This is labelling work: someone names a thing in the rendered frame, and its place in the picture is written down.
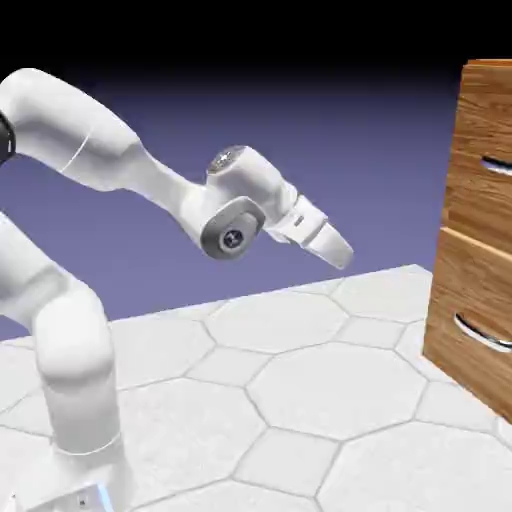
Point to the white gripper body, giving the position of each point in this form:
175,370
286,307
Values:
332,243

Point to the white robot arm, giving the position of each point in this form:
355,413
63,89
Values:
100,144

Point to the light wood cabinet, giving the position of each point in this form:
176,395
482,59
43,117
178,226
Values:
476,256

